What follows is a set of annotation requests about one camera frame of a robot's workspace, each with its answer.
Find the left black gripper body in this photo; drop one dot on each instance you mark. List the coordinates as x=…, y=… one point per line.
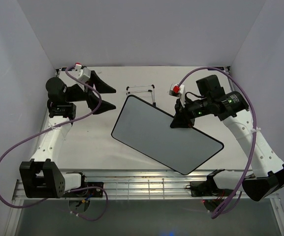
x=76, y=94

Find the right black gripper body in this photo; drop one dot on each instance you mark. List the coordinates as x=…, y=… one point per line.
x=193, y=109

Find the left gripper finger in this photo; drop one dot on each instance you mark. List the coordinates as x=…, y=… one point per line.
x=93, y=101
x=99, y=84

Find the white whiteboard black frame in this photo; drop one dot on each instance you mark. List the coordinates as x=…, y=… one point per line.
x=146, y=129

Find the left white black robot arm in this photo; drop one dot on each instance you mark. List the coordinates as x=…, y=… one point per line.
x=40, y=175

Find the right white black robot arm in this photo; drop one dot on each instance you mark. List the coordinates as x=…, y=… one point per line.
x=267, y=169

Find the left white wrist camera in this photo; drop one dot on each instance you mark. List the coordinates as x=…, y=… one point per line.
x=80, y=73

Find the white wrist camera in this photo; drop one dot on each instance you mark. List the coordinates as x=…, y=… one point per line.
x=80, y=73
x=179, y=92

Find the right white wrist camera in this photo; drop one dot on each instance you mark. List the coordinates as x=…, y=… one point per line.
x=179, y=92

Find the black wire whiteboard stand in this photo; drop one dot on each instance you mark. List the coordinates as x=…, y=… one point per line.
x=143, y=89

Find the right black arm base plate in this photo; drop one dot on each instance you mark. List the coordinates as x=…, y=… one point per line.
x=204, y=189

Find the aluminium rail frame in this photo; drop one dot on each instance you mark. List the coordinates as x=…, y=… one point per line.
x=150, y=185

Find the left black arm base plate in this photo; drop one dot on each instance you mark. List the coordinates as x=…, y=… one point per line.
x=94, y=192

